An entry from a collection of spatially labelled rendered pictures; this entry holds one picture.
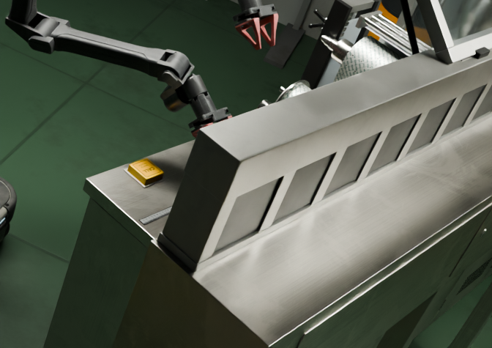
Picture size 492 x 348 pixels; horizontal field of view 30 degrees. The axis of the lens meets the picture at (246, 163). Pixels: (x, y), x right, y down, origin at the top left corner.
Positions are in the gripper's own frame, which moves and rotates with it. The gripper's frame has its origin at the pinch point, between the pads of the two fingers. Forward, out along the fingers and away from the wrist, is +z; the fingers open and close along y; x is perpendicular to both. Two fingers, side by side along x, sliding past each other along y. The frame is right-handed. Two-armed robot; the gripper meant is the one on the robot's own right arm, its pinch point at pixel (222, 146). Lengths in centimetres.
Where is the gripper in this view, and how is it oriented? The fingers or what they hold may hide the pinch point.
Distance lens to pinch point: 240.8
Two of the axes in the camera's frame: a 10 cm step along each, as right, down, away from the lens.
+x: 6.6, -3.5, -6.6
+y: -6.1, 2.6, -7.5
